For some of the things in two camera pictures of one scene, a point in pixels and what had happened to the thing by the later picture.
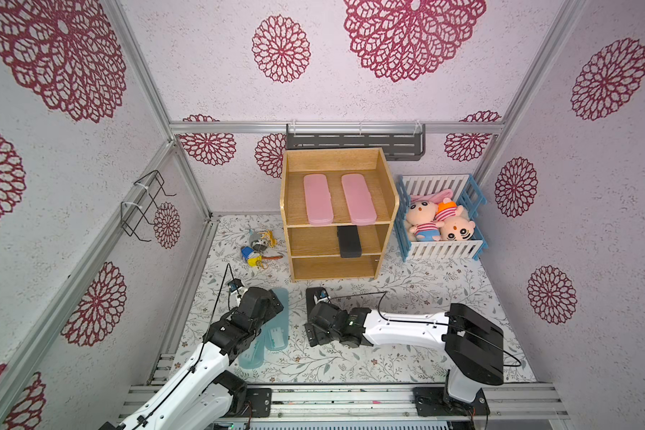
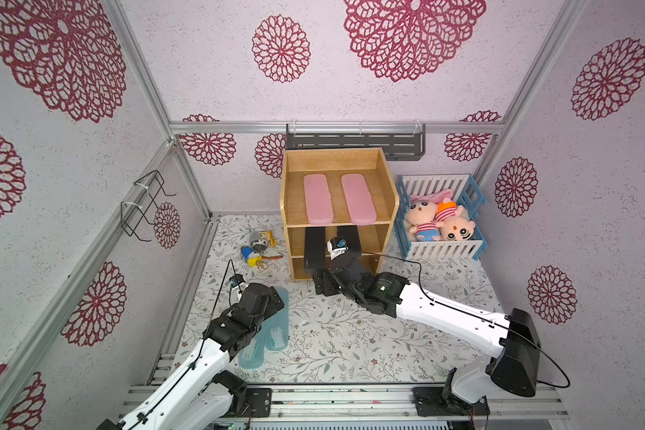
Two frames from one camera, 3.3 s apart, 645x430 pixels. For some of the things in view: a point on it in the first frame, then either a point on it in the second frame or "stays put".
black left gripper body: (269, 313) stays put
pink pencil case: (318, 199) stays put
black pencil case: (349, 241) stays put
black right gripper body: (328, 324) to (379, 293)
